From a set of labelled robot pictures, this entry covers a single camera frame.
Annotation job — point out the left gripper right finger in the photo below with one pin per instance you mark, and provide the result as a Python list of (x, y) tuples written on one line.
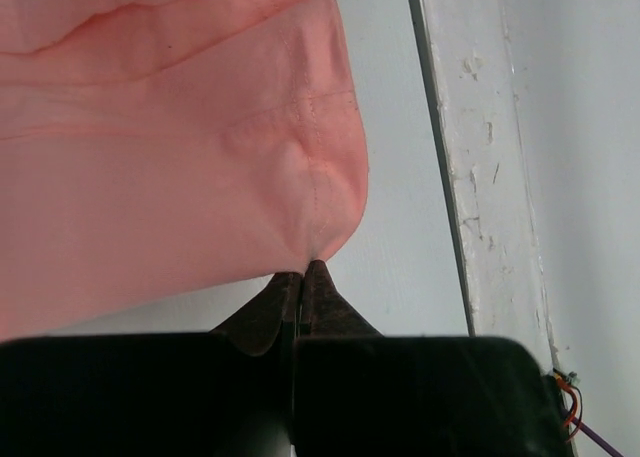
[(359, 393)]

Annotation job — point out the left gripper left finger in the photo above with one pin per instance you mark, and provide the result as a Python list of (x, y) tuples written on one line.
[(215, 393)]

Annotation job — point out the pink t-shirt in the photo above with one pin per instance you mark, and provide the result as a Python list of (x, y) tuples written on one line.
[(155, 147)]

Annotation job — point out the white foam strip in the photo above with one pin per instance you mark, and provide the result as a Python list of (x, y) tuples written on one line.
[(467, 67)]

